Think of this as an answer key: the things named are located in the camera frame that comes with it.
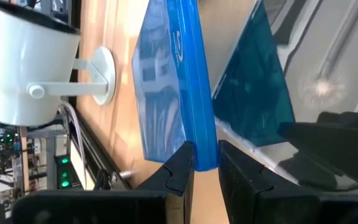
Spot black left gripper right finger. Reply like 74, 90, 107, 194
218, 139, 358, 224

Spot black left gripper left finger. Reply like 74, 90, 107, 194
11, 141, 195, 224

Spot blue Blu-ray case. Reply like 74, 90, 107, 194
131, 0, 221, 172

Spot clear CD jewel case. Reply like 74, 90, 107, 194
211, 0, 358, 194

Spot black power strip green lights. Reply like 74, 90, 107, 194
53, 154, 74, 190

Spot white cylindrical lamp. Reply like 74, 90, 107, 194
0, 0, 117, 127

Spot black aluminium table frame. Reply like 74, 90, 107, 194
68, 0, 134, 191

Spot white lamp cable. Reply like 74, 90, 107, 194
57, 101, 88, 190

